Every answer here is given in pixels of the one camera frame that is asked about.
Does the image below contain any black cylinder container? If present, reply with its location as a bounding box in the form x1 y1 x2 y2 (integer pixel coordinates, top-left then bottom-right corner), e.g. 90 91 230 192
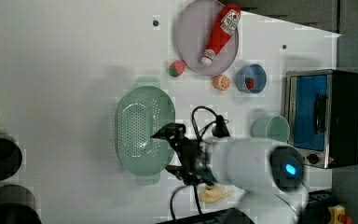
0 133 23 182
0 185 42 224

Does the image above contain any silver toaster oven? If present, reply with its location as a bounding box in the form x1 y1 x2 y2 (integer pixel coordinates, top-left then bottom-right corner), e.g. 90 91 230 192
284 69 358 169

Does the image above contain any green cup with handle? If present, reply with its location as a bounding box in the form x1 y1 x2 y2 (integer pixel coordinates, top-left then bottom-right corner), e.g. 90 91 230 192
251 116 290 143

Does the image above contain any small red toy strawberry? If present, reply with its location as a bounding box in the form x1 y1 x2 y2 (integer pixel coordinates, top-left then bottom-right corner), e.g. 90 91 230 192
245 78 255 89

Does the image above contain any yellow red button box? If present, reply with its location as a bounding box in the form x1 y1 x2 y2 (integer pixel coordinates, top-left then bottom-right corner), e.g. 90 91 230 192
328 204 353 224

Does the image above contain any blue bowl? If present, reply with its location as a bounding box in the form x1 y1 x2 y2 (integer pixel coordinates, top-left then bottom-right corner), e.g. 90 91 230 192
235 63 267 94

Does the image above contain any green oval strainer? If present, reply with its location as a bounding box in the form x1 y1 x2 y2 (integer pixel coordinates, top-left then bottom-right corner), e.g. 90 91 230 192
116 77 175 186

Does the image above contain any grey round plate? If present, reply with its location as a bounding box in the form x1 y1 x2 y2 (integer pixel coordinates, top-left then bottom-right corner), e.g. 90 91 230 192
175 0 239 76

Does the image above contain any toy orange slice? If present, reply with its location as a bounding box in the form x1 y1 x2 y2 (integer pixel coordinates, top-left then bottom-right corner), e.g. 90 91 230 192
213 75 230 91

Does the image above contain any peeled toy banana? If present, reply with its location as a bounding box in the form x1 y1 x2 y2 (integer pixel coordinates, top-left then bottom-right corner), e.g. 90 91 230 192
198 184 234 203

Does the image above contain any red plush ketchup bottle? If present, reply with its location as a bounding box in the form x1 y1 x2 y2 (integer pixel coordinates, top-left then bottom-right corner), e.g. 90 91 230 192
200 4 241 66

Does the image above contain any pink plush strawberry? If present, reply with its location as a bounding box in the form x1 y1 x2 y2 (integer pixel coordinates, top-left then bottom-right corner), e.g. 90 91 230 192
169 60 186 77

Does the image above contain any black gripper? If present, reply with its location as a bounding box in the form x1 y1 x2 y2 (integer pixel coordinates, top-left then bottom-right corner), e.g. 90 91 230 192
152 122 217 185

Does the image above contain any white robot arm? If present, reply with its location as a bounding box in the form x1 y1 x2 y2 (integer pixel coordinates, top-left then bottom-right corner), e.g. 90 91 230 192
152 123 309 224

